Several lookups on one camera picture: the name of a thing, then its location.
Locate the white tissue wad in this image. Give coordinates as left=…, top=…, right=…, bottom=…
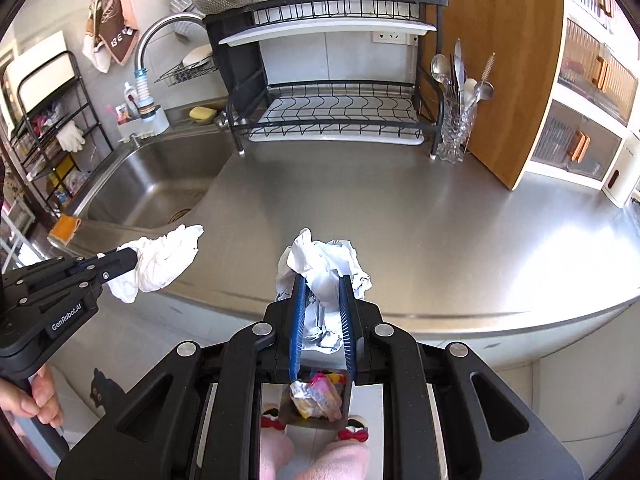
left=108, top=224, right=204, bottom=304

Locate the white paper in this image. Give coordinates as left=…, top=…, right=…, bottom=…
left=276, top=228, right=372, bottom=354

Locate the person's left hand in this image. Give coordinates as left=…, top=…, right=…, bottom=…
left=0, top=364, right=64, bottom=428

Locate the orange cloth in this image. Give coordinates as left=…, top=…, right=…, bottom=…
left=49, top=214, right=81, bottom=246

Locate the left red bow slipper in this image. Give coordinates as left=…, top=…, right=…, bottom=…
left=260, top=404, right=286, bottom=432

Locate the red bow slipper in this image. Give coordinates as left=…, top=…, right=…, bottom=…
left=260, top=404, right=286, bottom=432
left=336, top=416, right=369, bottom=443

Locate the steel sink basin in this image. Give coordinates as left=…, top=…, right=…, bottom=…
left=65, top=127, right=235, bottom=229

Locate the right red bow slipper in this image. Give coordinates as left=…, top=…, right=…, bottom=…
left=336, top=416, right=369, bottom=443

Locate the white glove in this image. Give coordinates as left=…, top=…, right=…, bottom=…
left=56, top=120, right=86, bottom=153

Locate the black storage shelf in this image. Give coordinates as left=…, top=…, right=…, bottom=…
left=8, top=50, right=114, bottom=216

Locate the white sink caddy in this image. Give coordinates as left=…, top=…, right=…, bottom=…
left=117, top=106, right=169, bottom=139

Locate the steel faucet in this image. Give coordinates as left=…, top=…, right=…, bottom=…
left=133, top=12, right=208, bottom=122

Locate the yellow sponge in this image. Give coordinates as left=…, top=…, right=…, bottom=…
left=189, top=106, right=218, bottom=125

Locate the brown hanging towel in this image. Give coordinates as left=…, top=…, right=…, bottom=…
left=98, top=0, right=140, bottom=66

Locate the white electric kettle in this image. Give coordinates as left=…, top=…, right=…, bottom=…
left=602, top=136, right=640, bottom=208

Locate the black dish rack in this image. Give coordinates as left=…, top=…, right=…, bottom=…
left=204, top=0, right=448, bottom=154

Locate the glass cutlery holder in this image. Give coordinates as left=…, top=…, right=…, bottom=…
left=431, top=38, right=495, bottom=164

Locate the white cabinet with drawers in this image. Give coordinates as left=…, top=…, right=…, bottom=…
left=525, top=0, right=639, bottom=190

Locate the wooden cabinet panel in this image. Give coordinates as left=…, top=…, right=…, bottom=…
left=442, top=0, right=565, bottom=190

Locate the wall power socket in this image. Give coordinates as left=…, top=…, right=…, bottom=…
left=371, top=32, right=419, bottom=47

